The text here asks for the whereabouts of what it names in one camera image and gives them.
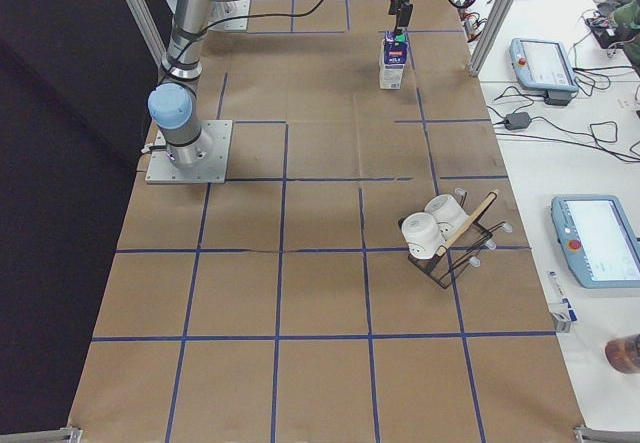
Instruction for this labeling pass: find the blue white milk carton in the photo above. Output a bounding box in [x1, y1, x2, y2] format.
[379, 31, 408, 90]

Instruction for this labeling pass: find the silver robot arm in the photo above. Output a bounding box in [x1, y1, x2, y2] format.
[148, 0, 413, 170]

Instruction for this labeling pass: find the white cup rear in rack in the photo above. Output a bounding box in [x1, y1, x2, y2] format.
[424, 194, 469, 240]

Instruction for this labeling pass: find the white cup in rack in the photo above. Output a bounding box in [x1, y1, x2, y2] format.
[424, 194, 469, 240]
[401, 212, 445, 260]

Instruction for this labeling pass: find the white cup front in rack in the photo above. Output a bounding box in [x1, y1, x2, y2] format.
[401, 212, 445, 260]

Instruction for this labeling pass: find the far blue teach pendant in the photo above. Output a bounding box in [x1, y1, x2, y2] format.
[509, 38, 578, 93]

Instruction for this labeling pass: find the blue teach pendant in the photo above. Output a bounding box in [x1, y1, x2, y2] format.
[509, 38, 578, 93]
[551, 195, 639, 290]

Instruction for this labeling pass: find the black power adapter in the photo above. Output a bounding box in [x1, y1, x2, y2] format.
[503, 112, 532, 131]

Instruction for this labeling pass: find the wooden stick on rack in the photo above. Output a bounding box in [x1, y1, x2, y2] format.
[435, 189, 499, 257]

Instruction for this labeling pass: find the near blue teach pendant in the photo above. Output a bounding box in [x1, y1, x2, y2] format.
[551, 195, 639, 290]

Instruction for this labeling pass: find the small blue white box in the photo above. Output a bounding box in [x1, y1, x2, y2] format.
[548, 271, 578, 334]

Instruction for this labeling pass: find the brown glass bottle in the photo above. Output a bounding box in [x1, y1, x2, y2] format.
[605, 334, 639, 374]

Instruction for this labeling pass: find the aluminium frame post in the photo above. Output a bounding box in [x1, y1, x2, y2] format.
[467, 0, 514, 77]

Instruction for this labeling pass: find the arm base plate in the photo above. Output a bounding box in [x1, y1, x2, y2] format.
[208, 0, 251, 32]
[145, 120, 233, 184]

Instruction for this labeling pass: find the black wire cup rack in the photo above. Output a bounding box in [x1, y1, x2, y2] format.
[398, 188, 512, 289]

